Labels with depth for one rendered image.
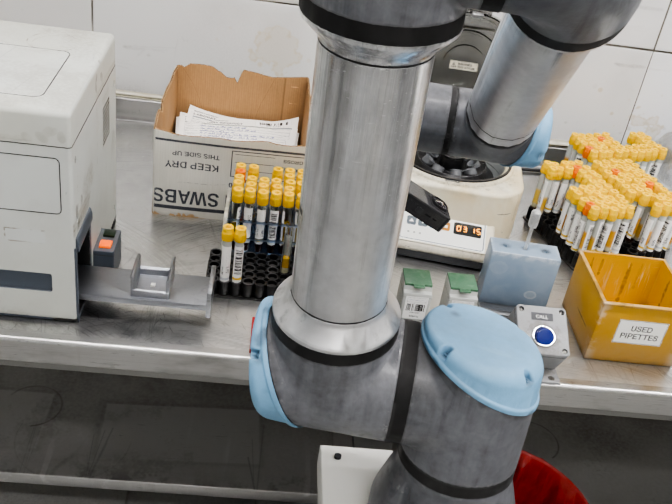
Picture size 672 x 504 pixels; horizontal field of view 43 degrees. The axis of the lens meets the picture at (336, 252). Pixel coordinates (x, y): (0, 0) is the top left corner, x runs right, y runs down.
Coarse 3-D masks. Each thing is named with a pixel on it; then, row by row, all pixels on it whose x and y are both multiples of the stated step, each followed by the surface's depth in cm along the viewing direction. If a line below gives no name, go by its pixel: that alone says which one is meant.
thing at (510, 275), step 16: (496, 240) 124; (512, 240) 125; (496, 256) 122; (512, 256) 122; (528, 256) 122; (544, 256) 122; (480, 272) 128; (496, 272) 124; (512, 272) 124; (528, 272) 123; (544, 272) 123; (480, 288) 127; (496, 288) 125; (512, 288) 125; (528, 288) 125; (544, 288) 125; (480, 304) 126; (496, 304) 127; (512, 304) 127; (528, 304) 126; (544, 304) 126
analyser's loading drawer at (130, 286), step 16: (80, 272) 114; (96, 272) 114; (112, 272) 115; (128, 272) 116; (144, 272) 115; (160, 272) 116; (80, 288) 111; (96, 288) 112; (112, 288) 112; (128, 288) 113; (144, 288) 113; (160, 288) 113; (176, 288) 114; (192, 288) 114; (208, 288) 112; (144, 304) 112; (160, 304) 111; (176, 304) 112; (192, 304) 112; (208, 304) 112
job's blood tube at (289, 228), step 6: (288, 228) 119; (294, 228) 120; (288, 234) 119; (288, 240) 120; (288, 246) 121; (282, 252) 122; (288, 252) 121; (282, 258) 122; (288, 258) 122; (282, 264) 122; (288, 264) 122; (282, 270) 123; (288, 270) 123
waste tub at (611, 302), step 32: (608, 256) 126; (640, 256) 126; (576, 288) 125; (608, 288) 129; (640, 288) 129; (576, 320) 124; (608, 320) 116; (640, 320) 116; (608, 352) 119; (640, 352) 119
